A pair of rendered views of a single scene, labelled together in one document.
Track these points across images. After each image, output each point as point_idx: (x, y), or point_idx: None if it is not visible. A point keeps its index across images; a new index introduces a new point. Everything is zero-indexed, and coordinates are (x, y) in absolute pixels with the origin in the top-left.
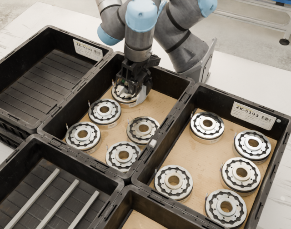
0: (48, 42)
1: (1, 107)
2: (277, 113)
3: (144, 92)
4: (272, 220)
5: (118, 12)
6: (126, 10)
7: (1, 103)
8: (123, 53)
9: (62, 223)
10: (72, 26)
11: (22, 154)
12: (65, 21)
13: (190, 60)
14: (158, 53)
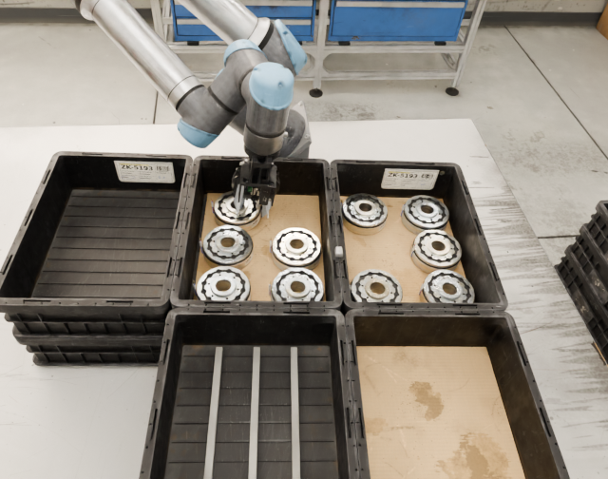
0: (65, 182)
1: None
2: (438, 164)
3: None
4: None
5: (215, 94)
6: (228, 87)
7: None
8: (209, 157)
9: (275, 410)
10: (49, 150)
11: (173, 345)
12: (32, 146)
13: (291, 139)
14: (216, 148)
